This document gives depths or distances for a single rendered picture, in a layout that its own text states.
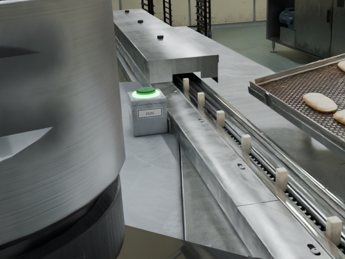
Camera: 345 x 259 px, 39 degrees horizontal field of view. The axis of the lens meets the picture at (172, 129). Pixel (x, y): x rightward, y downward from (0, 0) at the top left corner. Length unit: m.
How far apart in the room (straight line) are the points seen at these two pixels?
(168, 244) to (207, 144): 0.64
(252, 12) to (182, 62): 7.13
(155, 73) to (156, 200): 0.53
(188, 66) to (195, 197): 0.55
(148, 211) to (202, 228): 0.09
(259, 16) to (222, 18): 0.65
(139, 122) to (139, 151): 0.08
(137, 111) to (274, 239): 0.48
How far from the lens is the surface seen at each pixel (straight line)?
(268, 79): 1.05
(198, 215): 0.67
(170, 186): 0.75
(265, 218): 0.58
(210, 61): 1.22
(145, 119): 0.95
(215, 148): 0.78
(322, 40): 4.82
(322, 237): 0.58
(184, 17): 7.96
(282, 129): 0.98
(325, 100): 0.88
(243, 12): 8.25
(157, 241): 0.16
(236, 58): 1.68
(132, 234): 0.16
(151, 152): 0.88
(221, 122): 0.93
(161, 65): 1.19
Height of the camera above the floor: 1.16
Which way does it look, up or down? 20 degrees down
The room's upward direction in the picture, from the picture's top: 3 degrees counter-clockwise
